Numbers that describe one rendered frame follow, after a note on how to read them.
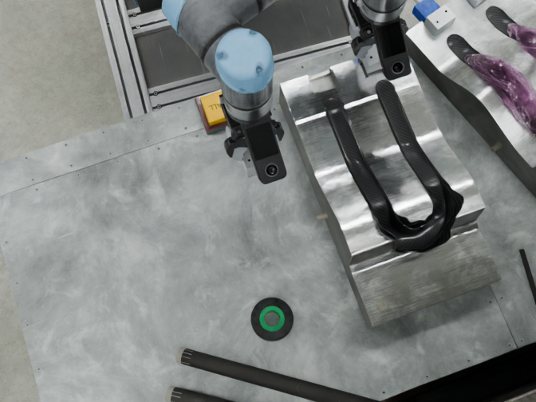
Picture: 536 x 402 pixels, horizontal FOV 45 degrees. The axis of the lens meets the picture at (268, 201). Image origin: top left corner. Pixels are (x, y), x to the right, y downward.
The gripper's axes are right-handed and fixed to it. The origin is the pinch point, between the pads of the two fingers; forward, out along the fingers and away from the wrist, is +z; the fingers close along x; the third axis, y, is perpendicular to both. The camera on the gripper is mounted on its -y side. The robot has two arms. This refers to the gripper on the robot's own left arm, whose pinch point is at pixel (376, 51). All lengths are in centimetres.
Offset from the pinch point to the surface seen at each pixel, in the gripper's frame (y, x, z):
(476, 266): -44.5, -3.1, 2.7
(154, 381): -44, 61, 0
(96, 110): 40, 79, 91
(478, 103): -15.5, -15.8, 6.0
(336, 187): -21.8, 16.4, -0.6
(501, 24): -0.5, -28.5, 13.6
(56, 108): 45, 91, 90
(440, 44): -0.5, -14.8, 11.1
